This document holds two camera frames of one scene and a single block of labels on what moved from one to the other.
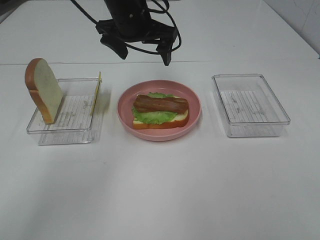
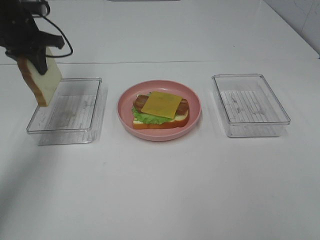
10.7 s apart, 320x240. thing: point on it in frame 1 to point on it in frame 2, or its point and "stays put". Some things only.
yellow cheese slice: [95, 95] to [162, 104]
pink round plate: [125, 103] stays put
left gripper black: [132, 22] to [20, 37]
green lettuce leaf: [154, 117] stays put
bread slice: [182, 120] stays put
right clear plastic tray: [249, 106] stays put
